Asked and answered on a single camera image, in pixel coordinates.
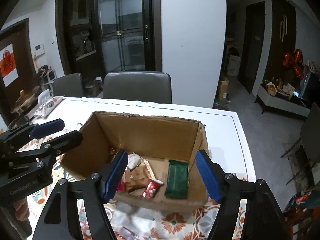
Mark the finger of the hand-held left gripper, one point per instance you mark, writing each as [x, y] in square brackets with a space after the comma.
[65, 141]
[47, 127]

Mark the brown cardboard box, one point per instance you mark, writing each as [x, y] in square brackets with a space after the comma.
[155, 135]

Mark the pink snack packet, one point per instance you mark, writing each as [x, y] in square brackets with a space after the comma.
[120, 186]

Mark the white shoe rack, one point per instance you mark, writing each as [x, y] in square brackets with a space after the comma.
[47, 77]

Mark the white patterned tablecloth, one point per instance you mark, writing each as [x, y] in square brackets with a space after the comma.
[220, 135]

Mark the orange pastry packet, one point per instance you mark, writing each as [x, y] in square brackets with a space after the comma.
[138, 176]

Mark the glass sliding door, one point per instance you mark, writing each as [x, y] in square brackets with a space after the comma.
[122, 25]

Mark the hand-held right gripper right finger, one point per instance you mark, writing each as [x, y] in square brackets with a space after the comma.
[207, 177]

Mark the white intercom panel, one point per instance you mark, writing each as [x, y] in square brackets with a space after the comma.
[39, 49]

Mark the floral tissue box cover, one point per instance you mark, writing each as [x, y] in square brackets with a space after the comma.
[48, 105]

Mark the dark side chair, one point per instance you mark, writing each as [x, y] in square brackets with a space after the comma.
[310, 135]

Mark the metal hot pot pan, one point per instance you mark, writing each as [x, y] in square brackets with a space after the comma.
[25, 101]

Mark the gold candy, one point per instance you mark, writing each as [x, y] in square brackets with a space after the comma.
[113, 151]

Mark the wide grey dining chair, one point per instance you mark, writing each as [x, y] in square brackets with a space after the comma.
[137, 87]

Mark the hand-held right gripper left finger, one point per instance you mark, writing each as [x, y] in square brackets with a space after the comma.
[116, 172]

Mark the red wall poster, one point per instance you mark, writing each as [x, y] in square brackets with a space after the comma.
[8, 65]

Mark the green snack packet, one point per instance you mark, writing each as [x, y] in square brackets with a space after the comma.
[177, 180]

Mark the white floor carton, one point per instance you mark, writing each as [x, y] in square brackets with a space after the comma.
[233, 65]

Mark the person's left hand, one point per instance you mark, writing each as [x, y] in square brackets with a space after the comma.
[22, 210]

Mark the white low cabinet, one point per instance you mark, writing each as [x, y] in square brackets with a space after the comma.
[282, 105]

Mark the small white snack packet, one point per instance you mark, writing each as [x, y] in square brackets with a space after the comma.
[133, 161]

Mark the red snack packet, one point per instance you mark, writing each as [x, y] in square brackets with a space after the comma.
[152, 188]

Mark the brown floor carton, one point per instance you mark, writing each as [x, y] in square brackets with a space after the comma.
[222, 88]

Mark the red foil balloons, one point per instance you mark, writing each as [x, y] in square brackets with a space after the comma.
[293, 63]

